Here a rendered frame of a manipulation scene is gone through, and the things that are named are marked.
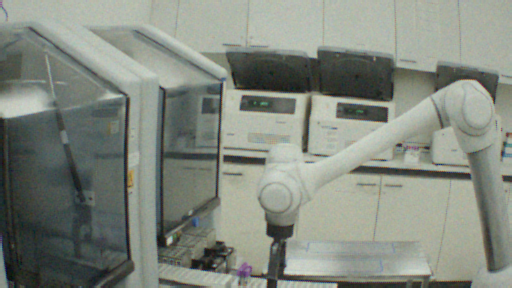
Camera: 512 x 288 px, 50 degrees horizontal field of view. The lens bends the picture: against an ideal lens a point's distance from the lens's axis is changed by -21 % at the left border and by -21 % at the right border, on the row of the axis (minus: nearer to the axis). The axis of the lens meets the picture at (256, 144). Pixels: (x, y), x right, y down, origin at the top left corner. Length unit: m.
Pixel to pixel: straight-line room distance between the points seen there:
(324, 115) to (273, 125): 0.32
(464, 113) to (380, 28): 2.84
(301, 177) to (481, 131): 0.49
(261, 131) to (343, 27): 0.89
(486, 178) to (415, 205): 2.53
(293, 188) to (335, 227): 2.62
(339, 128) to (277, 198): 2.54
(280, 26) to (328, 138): 0.83
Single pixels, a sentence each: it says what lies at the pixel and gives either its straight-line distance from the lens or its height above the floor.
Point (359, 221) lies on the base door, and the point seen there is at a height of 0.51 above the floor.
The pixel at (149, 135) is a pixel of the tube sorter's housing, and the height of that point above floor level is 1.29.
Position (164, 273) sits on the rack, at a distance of 1.92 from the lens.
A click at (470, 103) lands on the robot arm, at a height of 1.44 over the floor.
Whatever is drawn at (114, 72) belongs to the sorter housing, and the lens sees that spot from 1.55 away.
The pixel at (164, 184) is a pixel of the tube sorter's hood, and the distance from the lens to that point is 1.82.
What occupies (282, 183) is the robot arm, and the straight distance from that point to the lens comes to 1.54.
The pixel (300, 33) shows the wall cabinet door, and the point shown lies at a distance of 4.36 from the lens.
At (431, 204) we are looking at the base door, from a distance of 4.13.
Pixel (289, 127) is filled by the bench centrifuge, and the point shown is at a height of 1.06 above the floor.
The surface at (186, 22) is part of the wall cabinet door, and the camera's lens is 4.54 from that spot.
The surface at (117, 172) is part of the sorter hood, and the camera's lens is 1.49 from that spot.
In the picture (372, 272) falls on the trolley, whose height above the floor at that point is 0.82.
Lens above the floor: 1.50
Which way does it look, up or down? 8 degrees down
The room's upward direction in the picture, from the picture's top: 3 degrees clockwise
